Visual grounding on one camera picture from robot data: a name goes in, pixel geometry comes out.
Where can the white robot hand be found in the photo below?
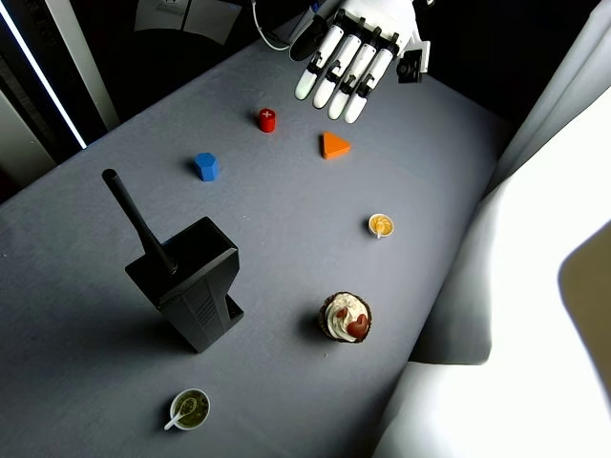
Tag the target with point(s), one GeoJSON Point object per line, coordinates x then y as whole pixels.
{"type": "Point", "coordinates": [377, 19]}

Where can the black walkie-talkie toy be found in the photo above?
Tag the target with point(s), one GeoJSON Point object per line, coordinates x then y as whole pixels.
{"type": "Point", "coordinates": [195, 281]}

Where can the orange triangle block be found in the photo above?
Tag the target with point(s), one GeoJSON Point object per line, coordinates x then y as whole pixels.
{"type": "Point", "coordinates": [331, 145]}

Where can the red cylinder block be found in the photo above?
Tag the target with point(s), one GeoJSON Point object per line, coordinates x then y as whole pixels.
{"type": "Point", "coordinates": [267, 121]}

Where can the white paper sheet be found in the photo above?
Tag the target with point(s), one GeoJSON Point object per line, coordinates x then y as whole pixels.
{"type": "Point", "coordinates": [186, 19]}

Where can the small white coffee cup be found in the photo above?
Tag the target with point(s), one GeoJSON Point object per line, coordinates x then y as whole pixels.
{"type": "Point", "coordinates": [381, 225]}

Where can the blue hexagon block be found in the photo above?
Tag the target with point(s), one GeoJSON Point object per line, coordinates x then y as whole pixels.
{"type": "Point", "coordinates": [206, 167]}

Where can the grey table cloth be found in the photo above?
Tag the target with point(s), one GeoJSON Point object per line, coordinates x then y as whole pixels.
{"type": "Point", "coordinates": [286, 238]}

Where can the toy cupcake with hearts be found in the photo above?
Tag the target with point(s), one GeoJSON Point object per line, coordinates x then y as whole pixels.
{"type": "Point", "coordinates": [346, 317]}

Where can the white curtain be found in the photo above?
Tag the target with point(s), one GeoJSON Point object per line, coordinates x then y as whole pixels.
{"type": "Point", "coordinates": [525, 286]}

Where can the bright light strip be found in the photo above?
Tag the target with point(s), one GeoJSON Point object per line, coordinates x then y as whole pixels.
{"type": "Point", "coordinates": [43, 81]}

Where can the beige board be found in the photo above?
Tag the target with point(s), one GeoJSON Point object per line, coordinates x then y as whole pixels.
{"type": "Point", "coordinates": [589, 296]}

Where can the white panel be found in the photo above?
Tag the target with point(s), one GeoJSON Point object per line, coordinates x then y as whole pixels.
{"type": "Point", "coordinates": [19, 143]}

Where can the green soup bowl with spoon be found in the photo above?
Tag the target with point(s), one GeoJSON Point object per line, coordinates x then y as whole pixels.
{"type": "Point", "coordinates": [191, 410]}

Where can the white post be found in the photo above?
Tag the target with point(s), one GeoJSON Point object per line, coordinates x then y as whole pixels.
{"type": "Point", "coordinates": [81, 57]}

